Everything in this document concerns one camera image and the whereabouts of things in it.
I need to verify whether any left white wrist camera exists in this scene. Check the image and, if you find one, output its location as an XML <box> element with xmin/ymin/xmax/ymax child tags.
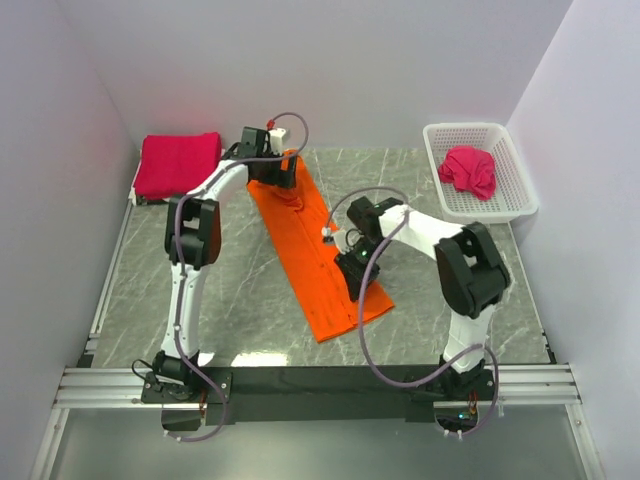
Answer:
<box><xmin>268</xmin><ymin>127</ymin><xmax>289</xmax><ymax>155</ymax></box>

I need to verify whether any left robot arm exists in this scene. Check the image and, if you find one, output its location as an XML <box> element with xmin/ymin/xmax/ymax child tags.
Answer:
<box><xmin>152</xmin><ymin>120</ymin><xmax>297</xmax><ymax>391</ymax></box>

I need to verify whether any orange t shirt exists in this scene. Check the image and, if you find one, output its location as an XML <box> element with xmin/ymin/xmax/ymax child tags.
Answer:
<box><xmin>246</xmin><ymin>148</ymin><xmax>396</xmax><ymax>344</ymax></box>

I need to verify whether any black base beam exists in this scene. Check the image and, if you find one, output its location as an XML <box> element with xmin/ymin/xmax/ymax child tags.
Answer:
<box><xmin>141</xmin><ymin>364</ymin><xmax>496</xmax><ymax>430</ymax></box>

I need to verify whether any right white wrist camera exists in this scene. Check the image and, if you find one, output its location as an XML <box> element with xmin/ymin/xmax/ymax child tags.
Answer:
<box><xmin>321</xmin><ymin>226</ymin><xmax>358</xmax><ymax>254</ymax></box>

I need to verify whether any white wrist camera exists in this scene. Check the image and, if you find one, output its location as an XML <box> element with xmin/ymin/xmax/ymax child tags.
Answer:
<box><xmin>321</xmin><ymin>226</ymin><xmax>358</xmax><ymax>254</ymax></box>
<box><xmin>268</xmin><ymin>127</ymin><xmax>289</xmax><ymax>155</ymax></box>

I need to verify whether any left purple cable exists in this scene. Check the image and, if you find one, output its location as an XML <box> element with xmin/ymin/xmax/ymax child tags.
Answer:
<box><xmin>169</xmin><ymin>112</ymin><xmax>310</xmax><ymax>443</ymax></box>

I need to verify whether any aluminium rail frame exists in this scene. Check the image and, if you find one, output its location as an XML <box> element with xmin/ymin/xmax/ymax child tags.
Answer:
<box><xmin>29</xmin><ymin>319</ymin><xmax>606</xmax><ymax>480</ymax></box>

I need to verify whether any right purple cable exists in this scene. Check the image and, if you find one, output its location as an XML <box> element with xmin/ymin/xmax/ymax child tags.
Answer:
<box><xmin>323</xmin><ymin>187</ymin><xmax>500</xmax><ymax>439</ymax></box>

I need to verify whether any crumpled crimson t shirt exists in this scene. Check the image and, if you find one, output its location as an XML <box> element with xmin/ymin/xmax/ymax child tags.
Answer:
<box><xmin>437</xmin><ymin>146</ymin><xmax>497</xmax><ymax>201</ymax></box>

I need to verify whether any folded crimson t shirt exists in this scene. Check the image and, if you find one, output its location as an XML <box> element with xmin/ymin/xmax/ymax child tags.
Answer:
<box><xmin>133</xmin><ymin>132</ymin><xmax>222</xmax><ymax>200</ymax></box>

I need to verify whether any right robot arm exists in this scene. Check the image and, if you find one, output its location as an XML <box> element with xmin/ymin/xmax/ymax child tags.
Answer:
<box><xmin>322</xmin><ymin>197</ymin><xmax>511</xmax><ymax>397</ymax></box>

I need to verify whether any white plastic basket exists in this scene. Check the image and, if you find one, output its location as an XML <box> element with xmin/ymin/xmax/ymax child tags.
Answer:
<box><xmin>423</xmin><ymin>122</ymin><xmax>538</xmax><ymax>224</ymax></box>

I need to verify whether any purple cable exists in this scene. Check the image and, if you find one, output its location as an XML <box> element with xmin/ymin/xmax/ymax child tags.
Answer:
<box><xmin>323</xmin><ymin>187</ymin><xmax>500</xmax><ymax>439</ymax></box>
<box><xmin>169</xmin><ymin>112</ymin><xmax>310</xmax><ymax>443</ymax></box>

